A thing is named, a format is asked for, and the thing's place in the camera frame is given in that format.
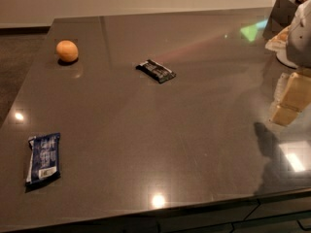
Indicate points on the white plate with food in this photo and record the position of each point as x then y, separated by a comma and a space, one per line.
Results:
278, 44

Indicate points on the dark box in background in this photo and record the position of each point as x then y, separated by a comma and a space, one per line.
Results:
281, 16

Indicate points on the orange fruit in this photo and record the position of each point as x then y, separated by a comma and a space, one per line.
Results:
67, 51

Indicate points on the dark snack bar wrapper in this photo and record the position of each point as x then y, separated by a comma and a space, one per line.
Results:
156, 71

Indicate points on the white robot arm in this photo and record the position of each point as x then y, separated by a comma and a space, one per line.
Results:
293, 48

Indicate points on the blue rxbar blueberry wrapper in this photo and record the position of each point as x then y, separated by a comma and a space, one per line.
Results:
44, 160

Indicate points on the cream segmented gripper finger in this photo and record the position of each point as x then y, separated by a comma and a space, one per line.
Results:
292, 95

